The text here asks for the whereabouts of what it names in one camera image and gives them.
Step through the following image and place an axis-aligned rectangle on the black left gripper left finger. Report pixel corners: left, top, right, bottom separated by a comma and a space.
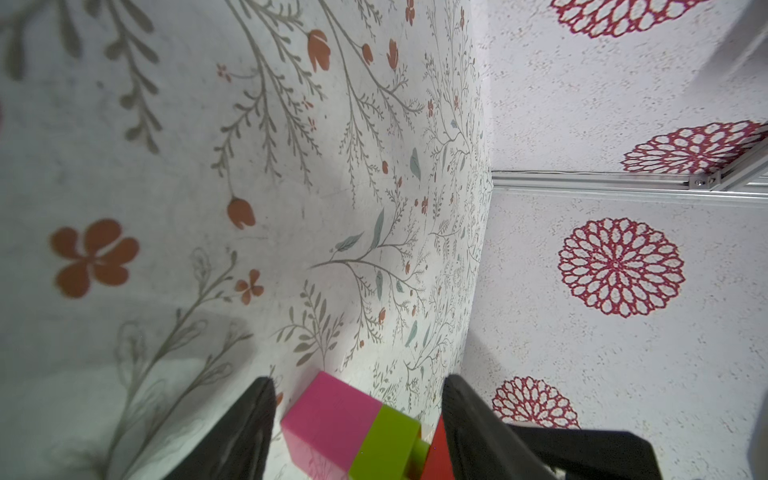
166, 377, 277, 480

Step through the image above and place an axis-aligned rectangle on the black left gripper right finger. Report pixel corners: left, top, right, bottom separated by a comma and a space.
442, 374, 555, 479

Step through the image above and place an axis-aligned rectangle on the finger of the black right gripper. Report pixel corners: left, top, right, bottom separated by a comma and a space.
509, 425, 662, 480

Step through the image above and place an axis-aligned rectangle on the red lego brick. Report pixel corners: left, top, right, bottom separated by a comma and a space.
420, 417, 455, 480

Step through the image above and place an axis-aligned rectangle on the green lego brick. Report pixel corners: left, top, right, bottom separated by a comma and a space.
348, 405, 430, 480

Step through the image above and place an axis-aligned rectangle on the pink lego brick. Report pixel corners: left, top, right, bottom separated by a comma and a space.
280, 372, 382, 479

